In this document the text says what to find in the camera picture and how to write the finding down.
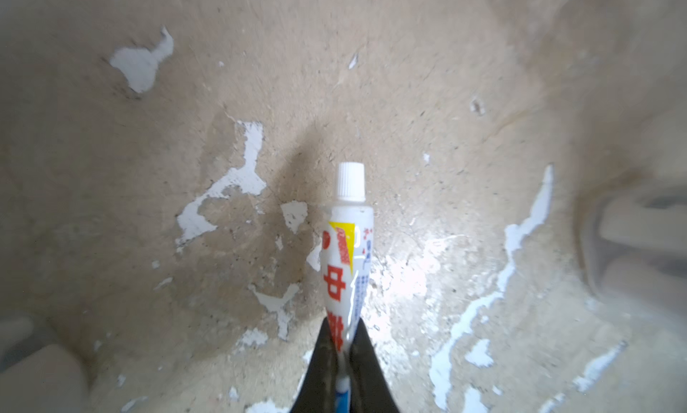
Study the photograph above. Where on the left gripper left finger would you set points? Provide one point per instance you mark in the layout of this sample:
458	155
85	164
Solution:
318	393

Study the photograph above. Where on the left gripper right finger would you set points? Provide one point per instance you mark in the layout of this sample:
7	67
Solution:
370	391

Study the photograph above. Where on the toothpaste tube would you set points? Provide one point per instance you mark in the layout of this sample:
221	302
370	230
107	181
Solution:
345	259

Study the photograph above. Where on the clear cup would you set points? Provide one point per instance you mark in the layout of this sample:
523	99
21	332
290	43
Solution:
633	247
38	372

